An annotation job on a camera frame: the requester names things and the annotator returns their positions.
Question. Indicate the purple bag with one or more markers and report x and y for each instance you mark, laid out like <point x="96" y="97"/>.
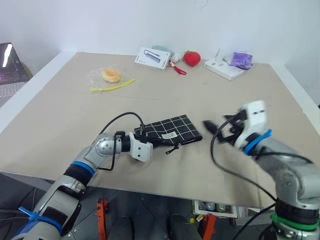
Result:
<point x="241" y="59"/>

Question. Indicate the mint green item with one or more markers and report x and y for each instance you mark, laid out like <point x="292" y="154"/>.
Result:
<point x="160" y="48"/>

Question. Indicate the open laptop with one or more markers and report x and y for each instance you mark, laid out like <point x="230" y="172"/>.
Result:
<point x="10" y="72"/>

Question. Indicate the flat white carton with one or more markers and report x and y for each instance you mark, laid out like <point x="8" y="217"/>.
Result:
<point x="223" y="68"/>

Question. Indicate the red strawberry plush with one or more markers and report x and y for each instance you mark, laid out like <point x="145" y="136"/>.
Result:
<point x="192" y="58"/>

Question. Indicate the bread in clear zip bag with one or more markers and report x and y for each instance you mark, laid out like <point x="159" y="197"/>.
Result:
<point x="110" y="76"/>

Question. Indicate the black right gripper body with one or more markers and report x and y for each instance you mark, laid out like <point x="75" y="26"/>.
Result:
<point x="233" y="130"/>

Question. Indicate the white crate with cans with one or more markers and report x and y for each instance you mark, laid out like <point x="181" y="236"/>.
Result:
<point x="215" y="208"/>

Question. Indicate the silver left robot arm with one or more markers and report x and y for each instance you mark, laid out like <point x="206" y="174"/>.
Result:
<point x="75" y="172"/>

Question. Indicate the red clamp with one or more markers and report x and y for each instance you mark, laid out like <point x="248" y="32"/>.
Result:
<point x="101" y="217"/>
<point x="209" y="225"/>

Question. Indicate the white box with adapter print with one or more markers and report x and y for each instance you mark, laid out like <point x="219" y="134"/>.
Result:
<point x="153" y="58"/>

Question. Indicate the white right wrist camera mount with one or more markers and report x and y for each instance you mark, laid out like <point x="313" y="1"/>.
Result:
<point x="253" y="118"/>

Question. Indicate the black white grid pouch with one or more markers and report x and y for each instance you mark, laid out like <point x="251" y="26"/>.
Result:
<point x="172" y="132"/>

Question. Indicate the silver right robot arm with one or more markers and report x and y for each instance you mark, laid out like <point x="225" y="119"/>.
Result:
<point x="287" y="170"/>

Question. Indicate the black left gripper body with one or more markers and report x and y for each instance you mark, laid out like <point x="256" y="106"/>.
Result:
<point x="144" y="137"/>

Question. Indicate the beige cardboard table cover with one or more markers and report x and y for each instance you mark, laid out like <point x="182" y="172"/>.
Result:
<point x="175" y="95"/>

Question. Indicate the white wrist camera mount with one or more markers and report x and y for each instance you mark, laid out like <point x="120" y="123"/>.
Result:
<point x="253" y="118"/>
<point x="141" y="150"/>

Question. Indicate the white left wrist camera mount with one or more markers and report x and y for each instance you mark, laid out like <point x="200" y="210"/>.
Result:
<point x="141" y="150"/>

